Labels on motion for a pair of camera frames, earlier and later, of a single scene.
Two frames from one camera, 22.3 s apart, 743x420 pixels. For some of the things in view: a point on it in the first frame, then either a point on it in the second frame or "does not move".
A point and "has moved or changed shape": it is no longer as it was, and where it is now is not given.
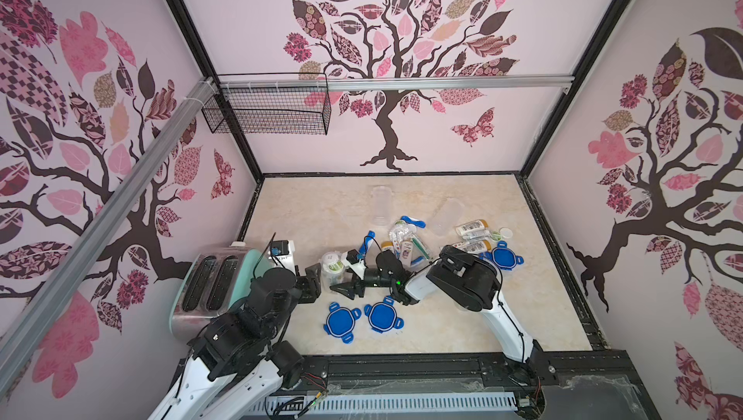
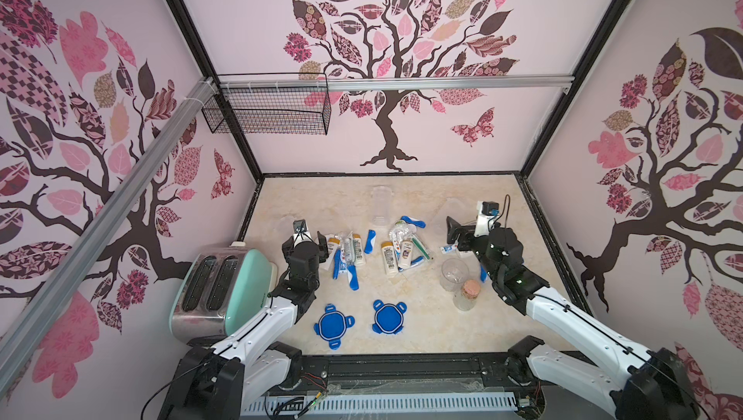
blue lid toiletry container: (381, 204) does not move
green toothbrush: (422, 249) does not move
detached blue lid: (341, 321) has moved or changed shape
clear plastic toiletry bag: (401, 231) does not move
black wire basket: (274, 110) does not move
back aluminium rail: (249, 85) does not move
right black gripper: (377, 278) → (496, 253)
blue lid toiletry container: (333, 269) → (284, 228)
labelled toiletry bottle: (405, 253) does not move
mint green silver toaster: (213, 283) does not move
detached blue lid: (382, 315) has moved or changed shape
